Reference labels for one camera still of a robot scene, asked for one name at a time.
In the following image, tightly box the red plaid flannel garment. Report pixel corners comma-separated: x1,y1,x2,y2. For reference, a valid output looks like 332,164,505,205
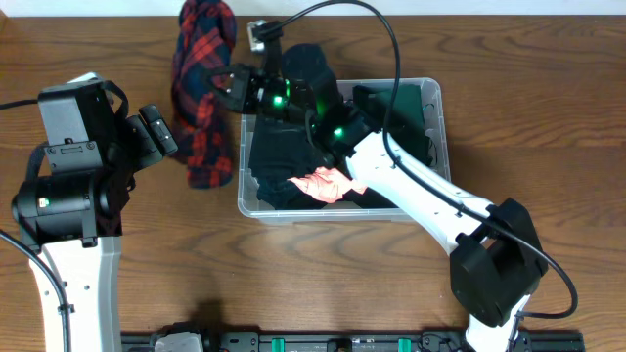
170,0,237,189

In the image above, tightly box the dark navy garment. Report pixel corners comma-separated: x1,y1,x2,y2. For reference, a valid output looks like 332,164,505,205
256,178,327,210

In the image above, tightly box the pink garment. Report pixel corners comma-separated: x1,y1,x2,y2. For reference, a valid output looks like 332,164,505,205
289,167,367,203

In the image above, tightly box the green garment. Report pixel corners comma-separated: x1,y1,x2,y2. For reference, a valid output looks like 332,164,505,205
352,84,433,166

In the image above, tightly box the large black garment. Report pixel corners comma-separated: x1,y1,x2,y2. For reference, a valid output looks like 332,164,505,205
343,188,396,209

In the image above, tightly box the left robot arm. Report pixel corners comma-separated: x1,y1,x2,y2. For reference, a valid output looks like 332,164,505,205
12,72,178,351

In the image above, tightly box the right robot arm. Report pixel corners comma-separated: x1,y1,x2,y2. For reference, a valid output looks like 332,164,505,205
204,40,553,351

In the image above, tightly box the clear plastic storage bin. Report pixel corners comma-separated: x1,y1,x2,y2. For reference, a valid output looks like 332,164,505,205
238,77,451,224

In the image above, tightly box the black mounting rail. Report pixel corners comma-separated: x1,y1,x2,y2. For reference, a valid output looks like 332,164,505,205
120,322,586,352

